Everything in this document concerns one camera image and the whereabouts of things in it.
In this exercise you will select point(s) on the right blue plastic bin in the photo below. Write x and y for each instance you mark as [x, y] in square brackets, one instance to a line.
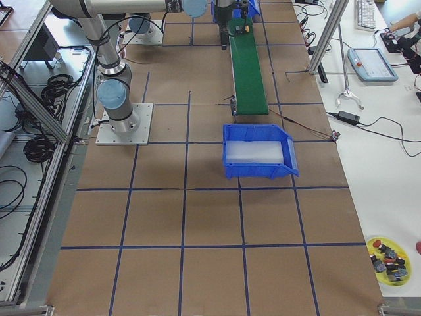
[260, 132]

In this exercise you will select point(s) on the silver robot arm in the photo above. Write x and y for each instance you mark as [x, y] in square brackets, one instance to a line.
[114, 90]
[193, 9]

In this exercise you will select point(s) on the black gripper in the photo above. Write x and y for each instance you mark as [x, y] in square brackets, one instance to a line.
[223, 17]

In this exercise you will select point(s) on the white foam pad right bin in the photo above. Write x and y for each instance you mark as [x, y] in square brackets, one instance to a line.
[254, 152]

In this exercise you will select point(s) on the left blue plastic bin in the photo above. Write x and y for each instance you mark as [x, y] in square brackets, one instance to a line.
[253, 10]

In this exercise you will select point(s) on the yellow plate of buttons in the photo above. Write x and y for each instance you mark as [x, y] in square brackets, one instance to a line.
[390, 262]

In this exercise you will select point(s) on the aluminium profile post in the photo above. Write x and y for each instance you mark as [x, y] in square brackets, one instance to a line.
[327, 33]

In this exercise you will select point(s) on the black power adapter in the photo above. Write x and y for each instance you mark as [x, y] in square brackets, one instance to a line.
[348, 118]

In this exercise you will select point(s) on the white keyboard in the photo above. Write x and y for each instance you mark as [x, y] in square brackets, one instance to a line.
[364, 15]

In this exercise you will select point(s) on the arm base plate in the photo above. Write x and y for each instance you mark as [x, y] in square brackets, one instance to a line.
[144, 36]
[134, 130]

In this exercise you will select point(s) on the green conveyor belt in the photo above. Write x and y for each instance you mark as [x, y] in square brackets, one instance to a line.
[249, 94]

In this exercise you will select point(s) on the blue plastic bin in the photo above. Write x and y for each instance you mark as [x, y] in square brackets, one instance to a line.
[253, 10]
[260, 132]

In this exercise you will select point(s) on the teach pendant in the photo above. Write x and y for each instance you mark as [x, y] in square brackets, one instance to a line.
[371, 65]

